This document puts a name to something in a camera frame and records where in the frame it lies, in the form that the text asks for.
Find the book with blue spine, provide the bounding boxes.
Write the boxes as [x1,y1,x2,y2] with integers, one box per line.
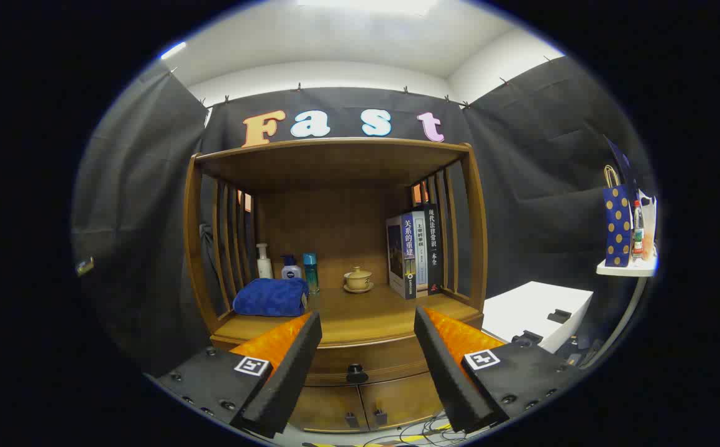
[386,213,417,300]

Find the black backdrop cloth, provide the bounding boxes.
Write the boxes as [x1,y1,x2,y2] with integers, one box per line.
[73,56,655,379]

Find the clear bottle with red cap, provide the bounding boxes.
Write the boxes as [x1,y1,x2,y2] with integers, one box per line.
[632,200,645,260]

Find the white box unit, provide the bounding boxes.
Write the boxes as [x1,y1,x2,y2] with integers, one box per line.
[481,281,594,353]

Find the white plastic bag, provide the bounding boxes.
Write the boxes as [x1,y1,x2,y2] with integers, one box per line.
[636,189,657,261]

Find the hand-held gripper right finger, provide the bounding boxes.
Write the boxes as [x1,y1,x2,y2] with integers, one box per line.
[414,305,584,434]

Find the wooden cabinet door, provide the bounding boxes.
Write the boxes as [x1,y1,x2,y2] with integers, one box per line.
[360,371,444,430]
[288,385,370,433]

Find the wooden countertop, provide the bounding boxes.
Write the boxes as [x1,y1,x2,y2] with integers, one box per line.
[214,282,483,347]

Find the white round side table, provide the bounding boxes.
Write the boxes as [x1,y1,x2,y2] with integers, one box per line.
[580,256,658,368]

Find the blue folded towel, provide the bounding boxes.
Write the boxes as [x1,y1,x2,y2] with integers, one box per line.
[233,278,311,317]

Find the blue dotted gift bag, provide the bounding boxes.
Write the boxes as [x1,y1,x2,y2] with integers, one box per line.
[602,165,635,268]

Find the book with black spine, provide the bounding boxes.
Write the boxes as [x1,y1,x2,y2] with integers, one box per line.
[425,204,444,294]

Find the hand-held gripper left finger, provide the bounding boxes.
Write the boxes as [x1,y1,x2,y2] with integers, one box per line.
[155,310,323,439]

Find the brown wooden cabinet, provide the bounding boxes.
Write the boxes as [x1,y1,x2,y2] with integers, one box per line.
[183,137,490,434]

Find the black floor cables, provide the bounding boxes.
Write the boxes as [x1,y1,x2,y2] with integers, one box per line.
[363,413,478,447]

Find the beige lidded teacup with saucer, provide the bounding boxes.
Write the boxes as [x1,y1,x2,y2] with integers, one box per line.
[343,266,374,294]

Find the white pump bottle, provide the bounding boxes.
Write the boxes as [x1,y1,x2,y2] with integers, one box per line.
[256,243,274,280]

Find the brown wooden drawer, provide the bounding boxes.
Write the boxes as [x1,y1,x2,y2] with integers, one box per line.
[211,323,485,387]

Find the teal blue bottle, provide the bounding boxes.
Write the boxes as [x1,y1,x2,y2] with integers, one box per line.
[303,253,321,295]

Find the book with pale spine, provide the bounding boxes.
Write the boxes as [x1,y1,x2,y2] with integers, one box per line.
[412,210,430,295]

